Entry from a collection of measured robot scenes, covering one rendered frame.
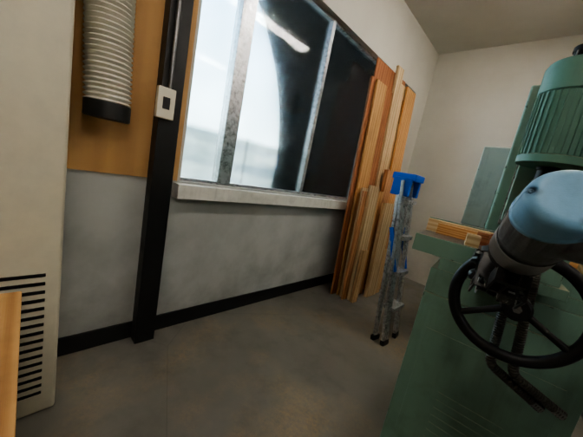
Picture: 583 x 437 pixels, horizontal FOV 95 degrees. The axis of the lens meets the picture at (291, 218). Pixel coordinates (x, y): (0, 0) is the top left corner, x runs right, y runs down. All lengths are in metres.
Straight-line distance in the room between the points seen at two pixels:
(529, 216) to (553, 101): 0.83
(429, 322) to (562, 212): 0.79
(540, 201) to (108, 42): 1.25
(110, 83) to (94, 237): 0.66
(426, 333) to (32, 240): 1.33
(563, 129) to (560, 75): 0.16
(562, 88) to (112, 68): 1.45
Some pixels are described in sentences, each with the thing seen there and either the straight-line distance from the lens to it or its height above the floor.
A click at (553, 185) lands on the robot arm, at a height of 1.06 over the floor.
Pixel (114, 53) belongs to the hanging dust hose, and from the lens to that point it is 1.27.
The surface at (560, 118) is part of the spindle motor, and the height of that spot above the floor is 1.33.
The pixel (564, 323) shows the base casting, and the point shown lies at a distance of 1.08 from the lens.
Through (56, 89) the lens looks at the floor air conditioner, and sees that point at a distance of 1.11.
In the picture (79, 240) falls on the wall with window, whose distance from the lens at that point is 1.49.
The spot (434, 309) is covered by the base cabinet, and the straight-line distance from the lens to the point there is 1.09.
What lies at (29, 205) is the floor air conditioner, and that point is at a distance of 1.13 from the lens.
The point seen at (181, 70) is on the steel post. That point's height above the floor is 1.37.
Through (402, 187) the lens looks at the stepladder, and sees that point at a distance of 1.90.
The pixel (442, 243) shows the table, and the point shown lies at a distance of 1.04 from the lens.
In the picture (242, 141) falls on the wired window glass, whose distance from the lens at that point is 1.79.
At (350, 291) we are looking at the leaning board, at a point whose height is 0.08.
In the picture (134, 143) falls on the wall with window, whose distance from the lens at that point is 1.44.
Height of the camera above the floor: 1.02
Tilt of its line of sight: 10 degrees down
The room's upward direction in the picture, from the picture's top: 11 degrees clockwise
